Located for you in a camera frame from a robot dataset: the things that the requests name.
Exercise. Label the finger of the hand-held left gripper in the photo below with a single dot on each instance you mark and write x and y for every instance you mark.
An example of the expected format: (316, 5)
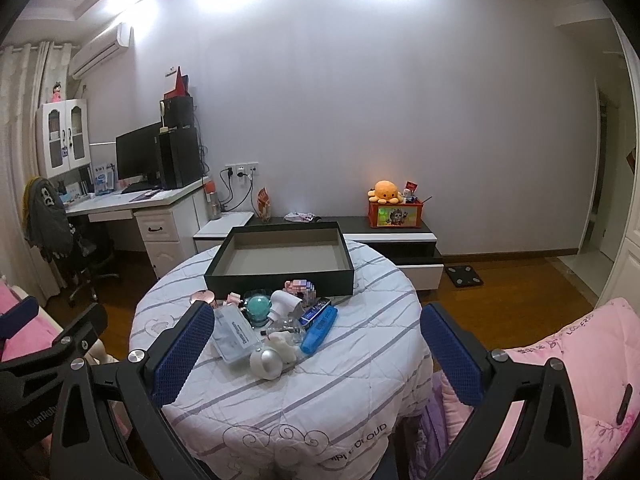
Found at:
(85, 322)
(20, 311)

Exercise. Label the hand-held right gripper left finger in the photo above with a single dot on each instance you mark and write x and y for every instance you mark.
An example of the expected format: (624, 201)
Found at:
(182, 355)

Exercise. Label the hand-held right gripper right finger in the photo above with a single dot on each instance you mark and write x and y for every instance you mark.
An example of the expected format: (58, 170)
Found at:
(450, 355)

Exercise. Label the clear plastic case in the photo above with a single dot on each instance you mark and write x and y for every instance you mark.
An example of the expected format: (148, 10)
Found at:
(235, 335)

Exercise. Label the rose gold lid jar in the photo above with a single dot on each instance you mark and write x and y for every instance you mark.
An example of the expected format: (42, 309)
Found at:
(202, 297)

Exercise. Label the small pink cubes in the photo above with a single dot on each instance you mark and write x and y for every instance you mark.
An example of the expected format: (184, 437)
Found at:
(234, 300)

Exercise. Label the white sphere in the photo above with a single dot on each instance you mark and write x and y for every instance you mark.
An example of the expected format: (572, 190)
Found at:
(265, 362)

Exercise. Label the white rabbit figure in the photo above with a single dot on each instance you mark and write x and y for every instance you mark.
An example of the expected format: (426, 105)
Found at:
(282, 345)

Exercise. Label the clear glass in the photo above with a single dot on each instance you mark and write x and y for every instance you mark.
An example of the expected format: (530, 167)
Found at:
(290, 330)

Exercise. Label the white mini dryer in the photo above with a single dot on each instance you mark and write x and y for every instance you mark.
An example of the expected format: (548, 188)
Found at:
(285, 302)

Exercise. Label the black tray box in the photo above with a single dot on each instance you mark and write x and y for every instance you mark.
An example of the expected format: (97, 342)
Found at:
(280, 282)

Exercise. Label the bright blue case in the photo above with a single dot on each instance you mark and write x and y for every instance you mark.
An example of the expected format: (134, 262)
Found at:
(320, 330)

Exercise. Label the pink bed sheet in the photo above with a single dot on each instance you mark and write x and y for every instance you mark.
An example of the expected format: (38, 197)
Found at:
(20, 342)

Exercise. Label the black office chair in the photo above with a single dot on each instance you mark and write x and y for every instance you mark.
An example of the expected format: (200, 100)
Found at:
(95, 260)

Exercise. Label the black bathroom scale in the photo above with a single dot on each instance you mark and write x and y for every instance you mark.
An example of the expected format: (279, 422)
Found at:
(464, 276)

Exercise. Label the grey skull print jacket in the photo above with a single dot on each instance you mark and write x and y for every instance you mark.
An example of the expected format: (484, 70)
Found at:
(47, 230)

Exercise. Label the teal sponge in clear dome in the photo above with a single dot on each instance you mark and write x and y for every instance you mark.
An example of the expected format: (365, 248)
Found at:
(259, 307)

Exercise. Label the white desk drawer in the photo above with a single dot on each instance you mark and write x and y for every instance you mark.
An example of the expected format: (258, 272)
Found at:
(150, 220)

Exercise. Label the pink floral blanket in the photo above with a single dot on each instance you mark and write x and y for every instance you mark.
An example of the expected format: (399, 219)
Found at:
(575, 340)

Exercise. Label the white desk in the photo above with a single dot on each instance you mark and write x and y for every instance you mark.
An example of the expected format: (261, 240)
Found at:
(125, 202)

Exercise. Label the pink block figure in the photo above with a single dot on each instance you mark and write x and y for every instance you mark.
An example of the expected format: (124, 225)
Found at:
(300, 287)

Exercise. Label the dark blue tin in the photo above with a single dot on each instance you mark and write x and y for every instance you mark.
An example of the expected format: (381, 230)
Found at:
(315, 311)

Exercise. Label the black keyboard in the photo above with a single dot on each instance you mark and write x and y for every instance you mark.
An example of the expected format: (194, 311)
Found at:
(134, 188)

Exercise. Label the blue and white box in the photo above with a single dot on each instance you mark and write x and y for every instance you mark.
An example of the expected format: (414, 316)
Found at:
(104, 180)

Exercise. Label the orange storage crate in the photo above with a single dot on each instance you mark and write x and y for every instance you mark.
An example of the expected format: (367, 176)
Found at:
(395, 216)

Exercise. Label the bottle with orange cap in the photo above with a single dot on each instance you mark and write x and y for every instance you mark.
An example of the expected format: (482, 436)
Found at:
(214, 205)

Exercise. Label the red and white carton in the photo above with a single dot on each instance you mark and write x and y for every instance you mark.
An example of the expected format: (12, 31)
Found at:
(411, 191)

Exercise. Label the anatomy figure model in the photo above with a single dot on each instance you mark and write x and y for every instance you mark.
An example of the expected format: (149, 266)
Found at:
(264, 205)

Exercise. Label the black computer monitor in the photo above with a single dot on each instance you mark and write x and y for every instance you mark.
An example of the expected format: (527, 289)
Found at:
(137, 155)

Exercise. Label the orange octopus plush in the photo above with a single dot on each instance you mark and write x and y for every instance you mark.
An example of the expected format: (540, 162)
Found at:
(386, 191)

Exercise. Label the crumpled light cloth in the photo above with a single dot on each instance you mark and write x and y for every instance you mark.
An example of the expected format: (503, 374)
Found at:
(302, 217)

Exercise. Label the black computer tower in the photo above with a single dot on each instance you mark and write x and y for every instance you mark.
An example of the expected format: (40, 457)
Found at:
(182, 160)

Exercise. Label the beige curtain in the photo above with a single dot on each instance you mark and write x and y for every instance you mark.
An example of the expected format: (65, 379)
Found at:
(17, 110)

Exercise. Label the white glass-door cabinet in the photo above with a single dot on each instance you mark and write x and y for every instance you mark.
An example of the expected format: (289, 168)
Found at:
(64, 105)

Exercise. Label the small pink doll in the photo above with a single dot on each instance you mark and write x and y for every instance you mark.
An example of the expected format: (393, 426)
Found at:
(58, 92)

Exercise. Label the black speaker box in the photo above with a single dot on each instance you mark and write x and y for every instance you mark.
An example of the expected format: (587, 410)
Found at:
(179, 112)

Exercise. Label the red box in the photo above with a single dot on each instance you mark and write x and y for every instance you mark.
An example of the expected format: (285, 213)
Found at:
(176, 85)

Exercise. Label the white air conditioner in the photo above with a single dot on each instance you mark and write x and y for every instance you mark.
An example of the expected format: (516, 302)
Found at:
(97, 55)

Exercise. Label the white wall socket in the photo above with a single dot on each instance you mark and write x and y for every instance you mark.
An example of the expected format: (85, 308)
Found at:
(240, 170)

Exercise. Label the white door frame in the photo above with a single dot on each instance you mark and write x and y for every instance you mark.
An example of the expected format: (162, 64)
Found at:
(631, 260)

